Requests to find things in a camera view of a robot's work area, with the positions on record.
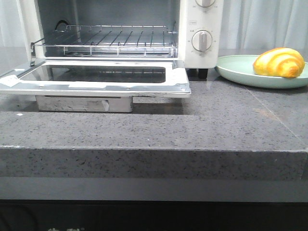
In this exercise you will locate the glass oven door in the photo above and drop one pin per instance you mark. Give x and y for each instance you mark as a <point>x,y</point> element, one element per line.
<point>93,85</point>

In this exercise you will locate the yellow croissant bread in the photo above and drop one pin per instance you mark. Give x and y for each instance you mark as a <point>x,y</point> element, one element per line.
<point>279,62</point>

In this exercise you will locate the lower oven timer knob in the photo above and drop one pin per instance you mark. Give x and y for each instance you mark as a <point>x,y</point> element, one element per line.
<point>202,41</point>

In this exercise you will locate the white Toshiba toaster oven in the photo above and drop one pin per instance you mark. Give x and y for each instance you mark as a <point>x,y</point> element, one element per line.
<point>180,30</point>

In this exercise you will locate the upper oven temperature knob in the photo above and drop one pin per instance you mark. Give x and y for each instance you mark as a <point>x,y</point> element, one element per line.
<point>205,3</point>

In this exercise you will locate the light green plate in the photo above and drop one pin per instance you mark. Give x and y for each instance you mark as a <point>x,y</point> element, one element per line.
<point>239,69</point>

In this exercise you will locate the dark cabinet front below counter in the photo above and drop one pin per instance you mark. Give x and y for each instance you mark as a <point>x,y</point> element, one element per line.
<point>94,204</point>

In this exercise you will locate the metal wire oven rack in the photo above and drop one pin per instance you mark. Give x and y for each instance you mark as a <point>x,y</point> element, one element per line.
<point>108,41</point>

